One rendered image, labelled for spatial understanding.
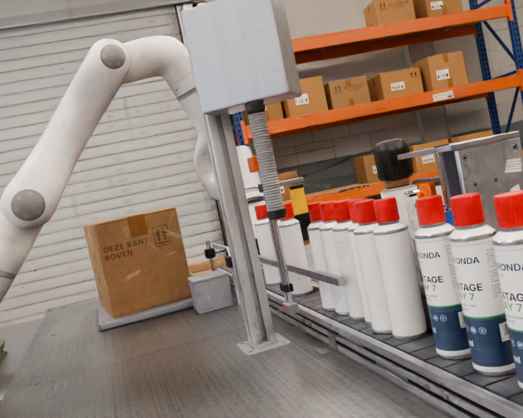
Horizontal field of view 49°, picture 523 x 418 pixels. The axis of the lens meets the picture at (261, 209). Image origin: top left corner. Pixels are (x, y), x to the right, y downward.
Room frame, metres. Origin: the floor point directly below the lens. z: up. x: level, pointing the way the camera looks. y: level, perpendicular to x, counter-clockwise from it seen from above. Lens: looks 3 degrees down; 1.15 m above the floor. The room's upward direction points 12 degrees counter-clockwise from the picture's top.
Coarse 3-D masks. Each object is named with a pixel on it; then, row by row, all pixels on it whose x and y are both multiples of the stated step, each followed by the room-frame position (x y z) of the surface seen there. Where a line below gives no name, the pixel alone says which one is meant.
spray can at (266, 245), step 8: (256, 208) 1.44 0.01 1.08; (264, 208) 1.43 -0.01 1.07; (264, 216) 1.43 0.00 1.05; (256, 224) 1.43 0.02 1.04; (264, 224) 1.42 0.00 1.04; (256, 232) 1.44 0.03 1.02; (264, 232) 1.42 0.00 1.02; (264, 240) 1.42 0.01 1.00; (264, 248) 1.43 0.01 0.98; (272, 248) 1.42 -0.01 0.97; (272, 256) 1.42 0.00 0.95; (264, 264) 1.43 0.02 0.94; (264, 272) 1.44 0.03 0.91; (272, 272) 1.42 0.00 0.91; (272, 280) 1.42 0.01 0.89; (280, 280) 1.42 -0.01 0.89
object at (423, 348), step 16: (272, 288) 1.39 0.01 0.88; (304, 304) 1.15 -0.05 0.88; (320, 304) 1.12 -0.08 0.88; (336, 320) 0.99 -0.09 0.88; (352, 320) 0.97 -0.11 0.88; (384, 336) 0.85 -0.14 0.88; (432, 336) 0.80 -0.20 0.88; (416, 352) 0.75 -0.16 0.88; (432, 352) 0.74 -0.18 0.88; (448, 368) 0.68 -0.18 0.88; (464, 368) 0.67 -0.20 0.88; (480, 384) 0.61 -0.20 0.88; (496, 384) 0.61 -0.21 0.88; (512, 384) 0.60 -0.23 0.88; (512, 400) 0.57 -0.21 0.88
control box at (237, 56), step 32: (224, 0) 1.02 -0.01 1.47; (256, 0) 1.00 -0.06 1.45; (192, 32) 1.04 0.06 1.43; (224, 32) 1.02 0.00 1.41; (256, 32) 1.00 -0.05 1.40; (288, 32) 1.06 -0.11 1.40; (192, 64) 1.04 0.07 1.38; (224, 64) 1.02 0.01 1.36; (256, 64) 1.00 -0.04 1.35; (288, 64) 1.02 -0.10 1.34; (224, 96) 1.03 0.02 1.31; (256, 96) 1.01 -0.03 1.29; (288, 96) 1.04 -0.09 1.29
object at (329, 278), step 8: (216, 248) 1.92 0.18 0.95; (264, 256) 1.39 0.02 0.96; (272, 264) 1.30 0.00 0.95; (288, 264) 1.20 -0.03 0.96; (296, 272) 1.14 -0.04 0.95; (304, 272) 1.10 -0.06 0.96; (312, 272) 1.05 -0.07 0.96; (320, 272) 1.03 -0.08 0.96; (320, 280) 1.02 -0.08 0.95; (328, 280) 0.98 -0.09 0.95; (336, 280) 0.95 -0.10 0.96; (344, 280) 0.94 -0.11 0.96
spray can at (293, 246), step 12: (288, 204) 1.25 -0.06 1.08; (288, 216) 1.25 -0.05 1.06; (288, 228) 1.24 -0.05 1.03; (300, 228) 1.25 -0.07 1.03; (288, 240) 1.24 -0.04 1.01; (300, 240) 1.25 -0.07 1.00; (288, 252) 1.24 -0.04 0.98; (300, 252) 1.24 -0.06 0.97; (300, 264) 1.24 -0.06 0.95; (300, 276) 1.24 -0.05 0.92; (300, 288) 1.24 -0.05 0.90; (312, 288) 1.26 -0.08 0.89
